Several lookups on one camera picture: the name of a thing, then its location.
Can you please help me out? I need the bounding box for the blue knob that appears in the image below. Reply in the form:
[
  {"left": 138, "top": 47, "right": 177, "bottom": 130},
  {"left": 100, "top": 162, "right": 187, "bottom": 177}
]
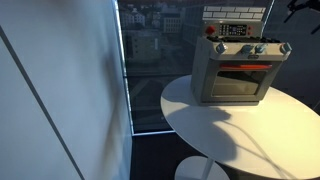
[
  {"left": 280, "top": 43, "right": 292, "bottom": 54},
  {"left": 241, "top": 44, "right": 254, "bottom": 54},
  {"left": 216, "top": 43, "right": 227, "bottom": 54},
  {"left": 255, "top": 43, "right": 267, "bottom": 54}
]

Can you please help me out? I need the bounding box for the red round timer knob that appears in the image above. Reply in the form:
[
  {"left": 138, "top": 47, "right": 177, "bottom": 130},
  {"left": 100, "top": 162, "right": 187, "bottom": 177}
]
[{"left": 205, "top": 25, "right": 216, "bottom": 35}]

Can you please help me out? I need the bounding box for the grey toy oven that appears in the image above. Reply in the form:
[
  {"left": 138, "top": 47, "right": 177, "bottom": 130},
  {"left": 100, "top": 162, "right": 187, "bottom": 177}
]
[{"left": 191, "top": 6, "right": 291, "bottom": 105}]

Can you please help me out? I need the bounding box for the white round table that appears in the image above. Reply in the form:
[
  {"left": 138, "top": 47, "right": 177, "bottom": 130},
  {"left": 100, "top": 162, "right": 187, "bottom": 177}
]
[{"left": 161, "top": 76, "right": 320, "bottom": 180}]

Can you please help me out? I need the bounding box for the red oven door handle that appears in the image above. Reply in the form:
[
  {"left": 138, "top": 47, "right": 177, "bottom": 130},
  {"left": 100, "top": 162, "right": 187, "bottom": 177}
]
[{"left": 219, "top": 64, "right": 272, "bottom": 70}]

